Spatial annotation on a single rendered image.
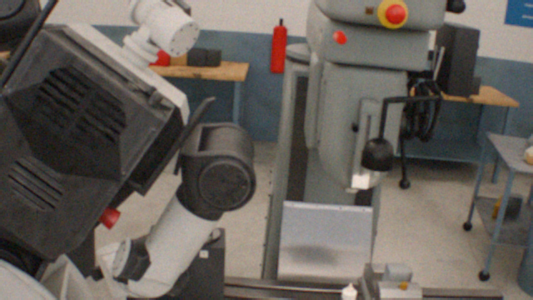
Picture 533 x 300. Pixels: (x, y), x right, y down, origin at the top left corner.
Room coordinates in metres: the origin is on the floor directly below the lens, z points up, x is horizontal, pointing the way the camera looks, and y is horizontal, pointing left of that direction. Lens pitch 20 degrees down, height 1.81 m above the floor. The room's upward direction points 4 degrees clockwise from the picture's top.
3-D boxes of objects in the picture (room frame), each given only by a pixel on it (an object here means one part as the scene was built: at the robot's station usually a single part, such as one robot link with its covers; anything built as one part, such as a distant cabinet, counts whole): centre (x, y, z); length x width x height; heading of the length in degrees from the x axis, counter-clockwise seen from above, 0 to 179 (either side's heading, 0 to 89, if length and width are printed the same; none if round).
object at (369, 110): (1.13, -0.23, 1.45); 0.04 x 0.04 x 0.21; 0
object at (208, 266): (1.26, 0.21, 1.00); 0.22 x 0.12 x 0.20; 96
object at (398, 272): (1.24, -0.41, 1.01); 0.06 x 0.05 x 0.06; 92
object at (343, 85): (1.25, -0.23, 1.47); 0.21 x 0.19 x 0.32; 90
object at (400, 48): (1.29, -0.23, 1.68); 0.34 x 0.24 x 0.10; 0
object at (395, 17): (0.99, -0.23, 1.76); 0.04 x 0.03 x 0.04; 90
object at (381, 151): (1.02, -0.24, 1.47); 0.07 x 0.07 x 0.06
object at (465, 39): (1.54, -0.57, 1.62); 0.20 x 0.09 x 0.21; 0
